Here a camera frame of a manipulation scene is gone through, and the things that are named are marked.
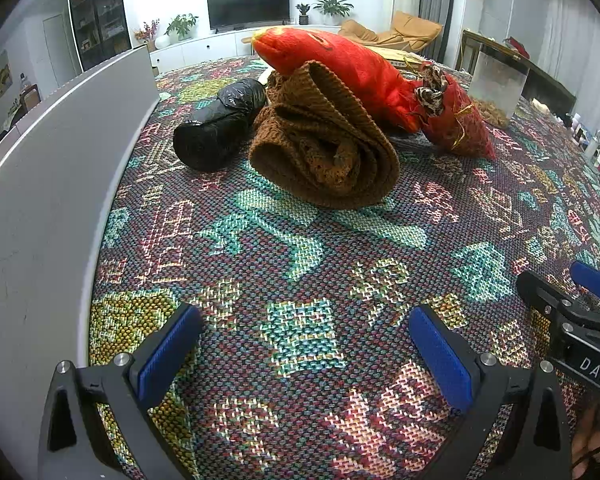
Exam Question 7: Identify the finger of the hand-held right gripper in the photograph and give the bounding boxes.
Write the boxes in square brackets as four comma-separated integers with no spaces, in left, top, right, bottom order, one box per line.
[516,270,588,331]
[569,260,600,311]

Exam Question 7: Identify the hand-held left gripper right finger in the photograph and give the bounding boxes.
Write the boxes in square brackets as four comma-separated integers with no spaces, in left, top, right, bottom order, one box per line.
[409,304,573,480]

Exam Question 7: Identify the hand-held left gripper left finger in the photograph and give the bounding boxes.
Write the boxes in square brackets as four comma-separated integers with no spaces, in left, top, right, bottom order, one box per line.
[37,302,203,480]

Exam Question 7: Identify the person's right hand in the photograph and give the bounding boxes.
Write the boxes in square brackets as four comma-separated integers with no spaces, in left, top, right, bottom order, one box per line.
[572,400,600,480]

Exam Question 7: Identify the row of small bottles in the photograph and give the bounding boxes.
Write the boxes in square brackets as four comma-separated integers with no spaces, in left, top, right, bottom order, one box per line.
[555,110,600,186]

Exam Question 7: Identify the patterned woven blanket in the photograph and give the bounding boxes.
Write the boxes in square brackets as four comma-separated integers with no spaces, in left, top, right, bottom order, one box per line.
[87,55,600,480]

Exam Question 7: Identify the red mesh bag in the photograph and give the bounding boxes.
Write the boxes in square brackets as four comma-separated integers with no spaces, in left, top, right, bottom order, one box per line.
[420,72,498,161]

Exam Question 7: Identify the grey storage box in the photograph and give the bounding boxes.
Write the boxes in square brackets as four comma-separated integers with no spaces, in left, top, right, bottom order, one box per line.
[0,44,160,441]

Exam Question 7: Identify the clear plastic jar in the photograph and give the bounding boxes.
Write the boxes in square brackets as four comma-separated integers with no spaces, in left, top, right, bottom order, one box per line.
[467,42,531,128]

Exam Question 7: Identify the leopard print scrunchie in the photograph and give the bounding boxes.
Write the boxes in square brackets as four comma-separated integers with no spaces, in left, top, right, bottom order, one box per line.
[414,64,448,118]

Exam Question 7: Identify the black plastic bag bundle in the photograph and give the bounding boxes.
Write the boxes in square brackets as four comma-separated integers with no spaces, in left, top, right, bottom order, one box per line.
[172,77,268,173]

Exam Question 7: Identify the brown knitted scarf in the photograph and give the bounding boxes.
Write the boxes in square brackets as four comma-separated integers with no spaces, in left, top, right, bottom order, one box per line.
[247,60,401,211]

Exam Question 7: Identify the yellow flat box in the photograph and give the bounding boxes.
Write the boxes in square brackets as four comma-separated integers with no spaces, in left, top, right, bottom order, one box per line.
[380,47,427,70]

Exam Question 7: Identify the red plush fish toy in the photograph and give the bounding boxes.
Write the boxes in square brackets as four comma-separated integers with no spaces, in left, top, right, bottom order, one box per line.
[251,27,426,133]

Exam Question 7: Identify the orange lounge chair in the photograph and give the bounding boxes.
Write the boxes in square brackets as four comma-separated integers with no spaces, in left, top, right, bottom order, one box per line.
[338,10,443,53]

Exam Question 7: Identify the white television console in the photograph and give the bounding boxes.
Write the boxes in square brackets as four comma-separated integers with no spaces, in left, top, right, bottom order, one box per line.
[147,22,343,73]

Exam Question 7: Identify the red flowers in white vase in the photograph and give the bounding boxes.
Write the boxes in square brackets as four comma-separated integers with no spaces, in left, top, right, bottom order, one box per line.
[134,19,171,51]

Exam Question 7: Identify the white door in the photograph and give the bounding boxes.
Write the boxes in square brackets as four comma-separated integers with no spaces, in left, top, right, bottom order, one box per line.
[42,14,83,78]

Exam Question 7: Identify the leafy green potted plant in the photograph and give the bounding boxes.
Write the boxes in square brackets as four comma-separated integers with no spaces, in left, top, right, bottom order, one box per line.
[312,0,355,18]

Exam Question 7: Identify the dark glass display cabinet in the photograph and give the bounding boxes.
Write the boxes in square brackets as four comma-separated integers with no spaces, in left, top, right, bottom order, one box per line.
[67,0,133,73]

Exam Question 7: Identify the black flat television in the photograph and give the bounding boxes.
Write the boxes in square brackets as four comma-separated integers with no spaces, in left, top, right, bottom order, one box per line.
[206,0,291,35]

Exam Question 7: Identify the framed wall picture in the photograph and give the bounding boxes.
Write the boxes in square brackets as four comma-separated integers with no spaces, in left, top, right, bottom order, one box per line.
[0,50,13,98]

